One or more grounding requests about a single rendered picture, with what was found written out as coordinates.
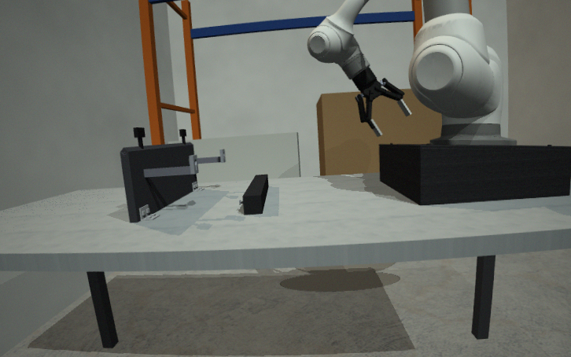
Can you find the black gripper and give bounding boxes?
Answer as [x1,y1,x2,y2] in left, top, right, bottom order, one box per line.
[352,67,412,137]

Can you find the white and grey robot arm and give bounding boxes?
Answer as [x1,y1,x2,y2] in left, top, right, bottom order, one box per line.
[308,0,517,145]

